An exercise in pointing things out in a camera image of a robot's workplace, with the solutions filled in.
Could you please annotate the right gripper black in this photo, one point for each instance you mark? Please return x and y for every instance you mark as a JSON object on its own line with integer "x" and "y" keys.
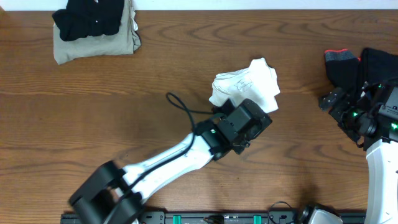
{"x": 347, "y": 101}

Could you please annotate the white t-shirt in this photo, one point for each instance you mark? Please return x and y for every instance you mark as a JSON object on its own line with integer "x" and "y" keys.
{"x": 258, "y": 83}

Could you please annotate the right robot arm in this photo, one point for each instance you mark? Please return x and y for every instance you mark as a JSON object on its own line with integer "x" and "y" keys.
{"x": 371, "y": 123}

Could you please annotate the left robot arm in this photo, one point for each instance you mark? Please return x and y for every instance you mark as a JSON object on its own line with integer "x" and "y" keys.
{"x": 117, "y": 195}

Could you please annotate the black garment with red trim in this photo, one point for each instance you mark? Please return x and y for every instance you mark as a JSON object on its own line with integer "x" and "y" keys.
{"x": 342, "y": 69}

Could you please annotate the black garment right edge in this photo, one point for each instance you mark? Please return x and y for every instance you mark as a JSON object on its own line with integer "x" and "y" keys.
{"x": 377, "y": 66}

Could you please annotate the folded khaki garment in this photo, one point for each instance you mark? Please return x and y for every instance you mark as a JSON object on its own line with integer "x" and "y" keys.
{"x": 125, "y": 42}

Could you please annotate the folded black garment on stack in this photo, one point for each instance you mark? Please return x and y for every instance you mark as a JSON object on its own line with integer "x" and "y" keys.
{"x": 84, "y": 18}

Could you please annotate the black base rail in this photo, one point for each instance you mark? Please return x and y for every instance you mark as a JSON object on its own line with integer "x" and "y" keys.
{"x": 278, "y": 213}

